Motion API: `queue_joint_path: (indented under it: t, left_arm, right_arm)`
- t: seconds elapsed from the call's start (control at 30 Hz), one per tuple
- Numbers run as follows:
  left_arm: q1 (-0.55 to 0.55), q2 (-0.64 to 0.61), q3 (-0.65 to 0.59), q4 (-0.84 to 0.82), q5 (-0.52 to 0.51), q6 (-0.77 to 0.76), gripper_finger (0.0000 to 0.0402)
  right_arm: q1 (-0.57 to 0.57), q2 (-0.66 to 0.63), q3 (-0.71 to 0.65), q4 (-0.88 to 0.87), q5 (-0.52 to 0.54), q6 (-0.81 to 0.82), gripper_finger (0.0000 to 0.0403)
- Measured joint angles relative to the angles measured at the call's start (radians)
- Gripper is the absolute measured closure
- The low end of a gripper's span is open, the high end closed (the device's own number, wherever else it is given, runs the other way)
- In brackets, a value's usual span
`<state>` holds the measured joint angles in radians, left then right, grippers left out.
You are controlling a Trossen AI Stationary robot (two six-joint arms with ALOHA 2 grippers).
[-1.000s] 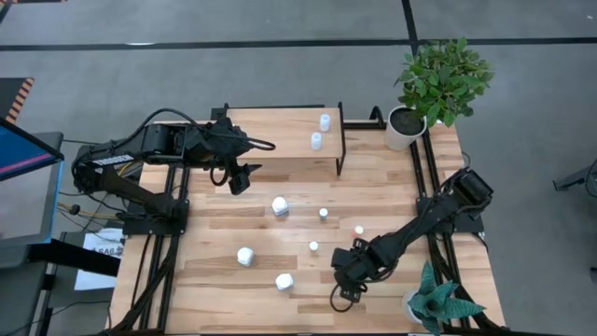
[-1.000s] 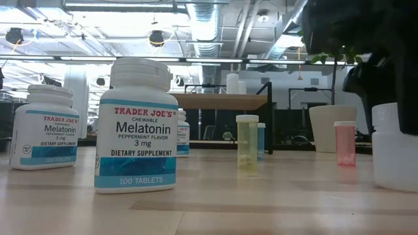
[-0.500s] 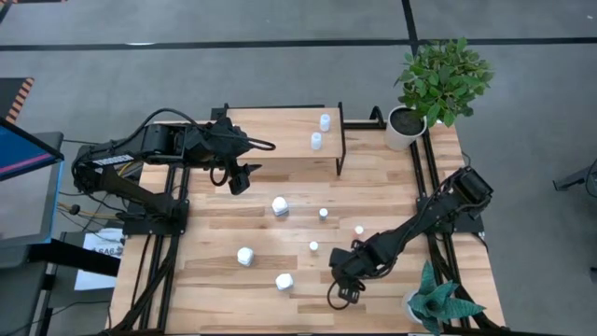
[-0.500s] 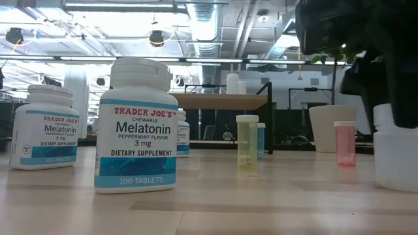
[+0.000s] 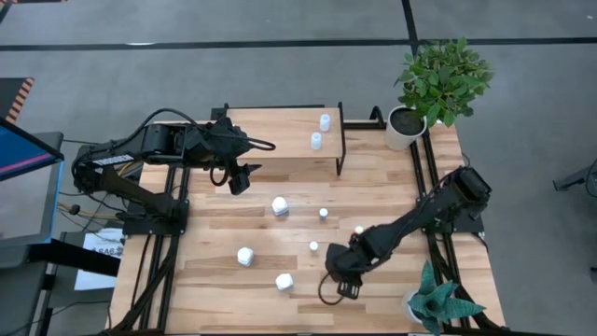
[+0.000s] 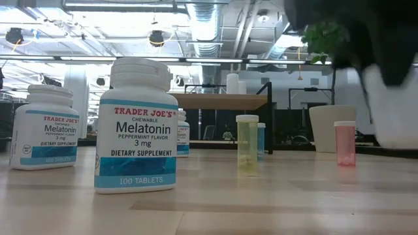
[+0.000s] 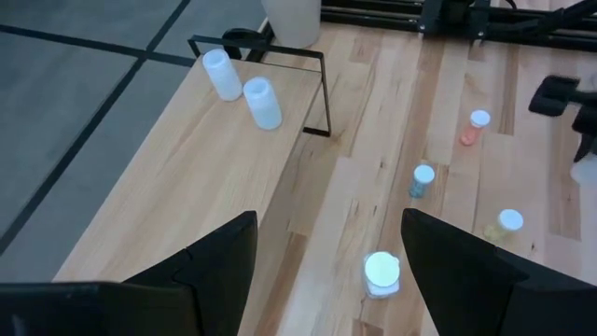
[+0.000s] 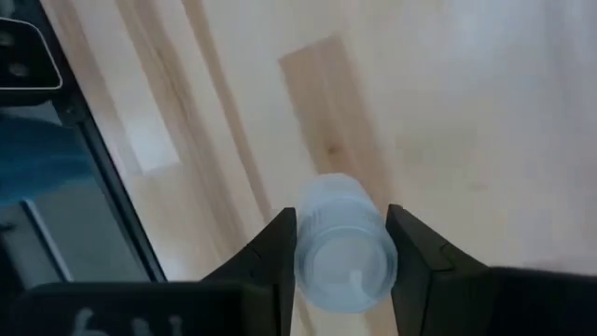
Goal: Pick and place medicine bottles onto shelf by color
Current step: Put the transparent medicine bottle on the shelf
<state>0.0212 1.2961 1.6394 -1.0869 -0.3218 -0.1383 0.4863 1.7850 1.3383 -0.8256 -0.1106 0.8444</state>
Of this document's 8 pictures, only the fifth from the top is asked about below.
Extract white paper sheet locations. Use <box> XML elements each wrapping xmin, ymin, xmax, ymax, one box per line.
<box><xmin>74</xmin><ymin>228</ymin><xmax>126</xmax><ymax>291</ymax></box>

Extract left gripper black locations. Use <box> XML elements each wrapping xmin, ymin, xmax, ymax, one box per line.
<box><xmin>204</xmin><ymin>117</ymin><xmax>264</xmax><ymax>197</ymax></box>

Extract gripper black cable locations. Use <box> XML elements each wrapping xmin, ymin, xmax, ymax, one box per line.
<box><xmin>317</xmin><ymin>273</ymin><xmax>349</xmax><ymax>307</ymax></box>
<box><xmin>208</xmin><ymin>134</ymin><xmax>277</xmax><ymax>189</ymax></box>

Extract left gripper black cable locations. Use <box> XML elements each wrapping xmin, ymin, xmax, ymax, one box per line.
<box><xmin>208</xmin><ymin>134</ymin><xmax>277</xmax><ymax>189</ymax></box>

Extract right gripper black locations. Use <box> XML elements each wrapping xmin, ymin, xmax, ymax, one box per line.
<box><xmin>325</xmin><ymin>240</ymin><xmax>374</xmax><ymax>300</ymax></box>

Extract snake plant small white pot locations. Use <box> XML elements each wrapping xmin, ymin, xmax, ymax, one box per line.
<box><xmin>401</xmin><ymin>260</ymin><xmax>487</xmax><ymax>336</ymax></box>

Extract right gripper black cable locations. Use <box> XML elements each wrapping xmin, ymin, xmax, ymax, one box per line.
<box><xmin>317</xmin><ymin>273</ymin><xmax>349</xmax><ymax>307</ymax></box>

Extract black stand beam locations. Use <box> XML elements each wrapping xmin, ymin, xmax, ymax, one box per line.
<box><xmin>27</xmin><ymin>238</ymin><xmax>121</xmax><ymax>277</ymax></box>

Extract yellow cable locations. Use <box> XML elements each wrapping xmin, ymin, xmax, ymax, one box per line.
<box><xmin>58</xmin><ymin>161</ymin><xmax>141</xmax><ymax>220</ymax></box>

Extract wooden shelf black metal legs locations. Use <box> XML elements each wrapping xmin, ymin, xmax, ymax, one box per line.
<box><xmin>217</xmin><ymin>101</ymin><xmax>347</xmax><ymax>180</ymax></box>

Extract black metal rig frame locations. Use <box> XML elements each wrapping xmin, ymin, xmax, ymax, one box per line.
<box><xmin>109</xmin><ymin>105</ymin><xmax>512</xmax><ymax>336</ymax></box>

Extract black orange striped mat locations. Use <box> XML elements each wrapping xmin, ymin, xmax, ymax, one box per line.
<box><xmin>0</xmin><ymin>77</ymin><xmax>36</xmax><ymax>125</ymax></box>

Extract leafy green plant white pot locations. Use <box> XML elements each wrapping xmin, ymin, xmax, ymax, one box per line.
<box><xmin>384</xmin><ymin>36</ymin><xmax>495</xmax><ymax>152</ymax></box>

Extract computer monitor blue screen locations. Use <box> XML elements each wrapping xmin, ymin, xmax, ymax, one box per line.
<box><xmin>0</xmin><ymin>116</ymin><xmax>65</xmax><ymax>245</ymax></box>

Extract grey chair base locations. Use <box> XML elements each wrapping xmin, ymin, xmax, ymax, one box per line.
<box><xmin>552</xmin><ymin>158</ymin><xmax>597</xmax><ymax>206</ymax></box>

